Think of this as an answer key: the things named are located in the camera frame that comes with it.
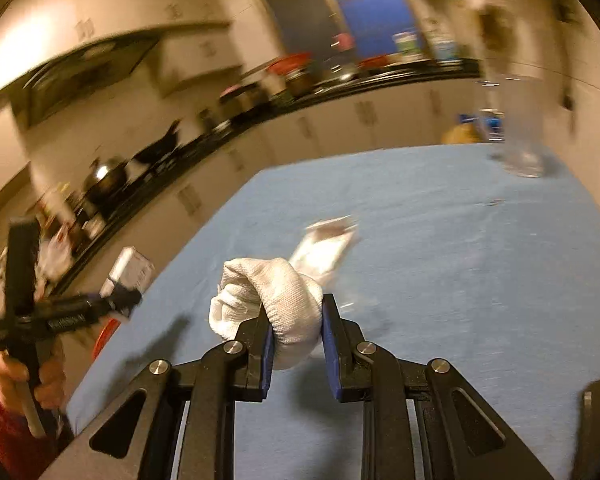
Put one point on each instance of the white jug blue label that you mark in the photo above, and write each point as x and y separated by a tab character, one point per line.
443	47

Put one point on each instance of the steel pot with lid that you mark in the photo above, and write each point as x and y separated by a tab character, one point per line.
106	178

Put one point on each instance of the white knitted glove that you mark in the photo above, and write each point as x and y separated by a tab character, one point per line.
291	301

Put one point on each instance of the person's left hand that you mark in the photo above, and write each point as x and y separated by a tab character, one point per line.
50	393

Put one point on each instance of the white detergent jug green label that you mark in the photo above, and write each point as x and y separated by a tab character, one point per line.
407	44

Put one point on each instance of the black toaster appliance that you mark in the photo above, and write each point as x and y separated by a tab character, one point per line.
242	99

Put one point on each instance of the black range hood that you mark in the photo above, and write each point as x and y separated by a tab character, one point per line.
76	75

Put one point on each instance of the clear glass pitcher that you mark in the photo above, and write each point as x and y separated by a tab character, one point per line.
513	120

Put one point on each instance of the blue table cloth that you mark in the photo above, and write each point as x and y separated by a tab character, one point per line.
498	274

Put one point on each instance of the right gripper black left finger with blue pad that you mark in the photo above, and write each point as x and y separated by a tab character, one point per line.
239	370

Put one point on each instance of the clear plastic wrapper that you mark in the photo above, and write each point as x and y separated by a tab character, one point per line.
357	306

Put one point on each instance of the white small carton box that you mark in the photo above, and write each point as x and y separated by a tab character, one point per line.
131	270

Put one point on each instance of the red jacket sleeve forearm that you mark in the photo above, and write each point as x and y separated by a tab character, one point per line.
22	455

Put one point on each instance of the white flat packet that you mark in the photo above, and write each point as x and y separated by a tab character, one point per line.
323	248

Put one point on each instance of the jaws of the black left gripper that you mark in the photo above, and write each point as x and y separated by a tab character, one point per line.
121	300

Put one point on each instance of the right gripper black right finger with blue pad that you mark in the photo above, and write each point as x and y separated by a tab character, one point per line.
359	371

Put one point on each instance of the black frying pan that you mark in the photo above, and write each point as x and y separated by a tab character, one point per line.
158	150

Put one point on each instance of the red lidded cooking pot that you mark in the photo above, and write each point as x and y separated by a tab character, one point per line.
295	71

